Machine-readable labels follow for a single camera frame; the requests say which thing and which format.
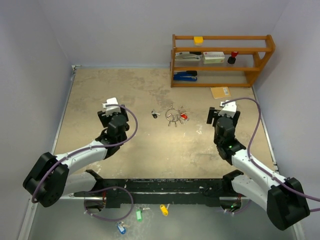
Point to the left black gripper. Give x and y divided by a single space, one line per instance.
104 119

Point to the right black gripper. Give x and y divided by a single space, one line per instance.
213 113

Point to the red tag key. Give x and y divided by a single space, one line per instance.
184 116

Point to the bunch of silver keys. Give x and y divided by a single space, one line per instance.
181 121

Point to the large silver keyring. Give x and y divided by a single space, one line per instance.
172 116

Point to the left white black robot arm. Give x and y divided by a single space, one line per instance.
46 181

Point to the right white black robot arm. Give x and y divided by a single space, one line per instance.
282 198

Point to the blue black stapler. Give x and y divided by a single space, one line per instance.
189 76

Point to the wooden shelf rack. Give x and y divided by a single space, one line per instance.
254 54

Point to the red black stamp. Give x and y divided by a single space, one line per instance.
232 59

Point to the white green box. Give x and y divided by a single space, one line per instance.
213 57

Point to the grey black stapler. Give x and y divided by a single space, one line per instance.
188 56

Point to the yellow tape measure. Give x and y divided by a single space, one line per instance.
198 40

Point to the green tag key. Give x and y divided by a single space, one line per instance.
139 215

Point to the yellow tag key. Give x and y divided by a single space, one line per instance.
164 208

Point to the blue tag key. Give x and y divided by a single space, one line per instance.
122 227

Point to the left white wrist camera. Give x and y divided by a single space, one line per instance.
111 106

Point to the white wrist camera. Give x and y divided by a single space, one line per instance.
111 106
228 108

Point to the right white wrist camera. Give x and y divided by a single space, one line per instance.
228 108

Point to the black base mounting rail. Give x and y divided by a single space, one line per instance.
153 191

